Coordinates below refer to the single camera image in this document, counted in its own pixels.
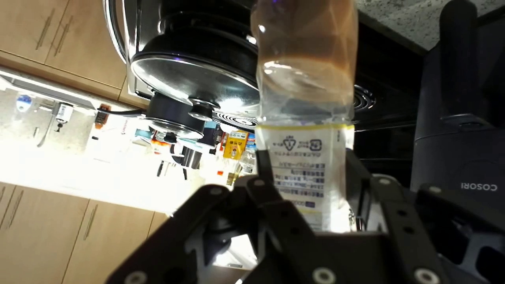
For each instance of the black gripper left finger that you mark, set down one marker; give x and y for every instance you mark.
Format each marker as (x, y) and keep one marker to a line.
(285, 230)

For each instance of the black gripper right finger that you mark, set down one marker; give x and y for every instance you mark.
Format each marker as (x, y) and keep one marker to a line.
(411, 230)

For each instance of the clear bottle with brown liquid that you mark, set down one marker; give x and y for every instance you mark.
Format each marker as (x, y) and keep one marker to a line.
(306, 151)

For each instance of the wooden base cabinet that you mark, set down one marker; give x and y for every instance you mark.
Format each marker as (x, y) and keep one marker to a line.
(53, 36)

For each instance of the black air fryer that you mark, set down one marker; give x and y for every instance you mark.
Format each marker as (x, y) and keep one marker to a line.
(459, 151)

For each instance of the wooden wall cabinet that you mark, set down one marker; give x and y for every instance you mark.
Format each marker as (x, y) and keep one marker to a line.
(48, 236)

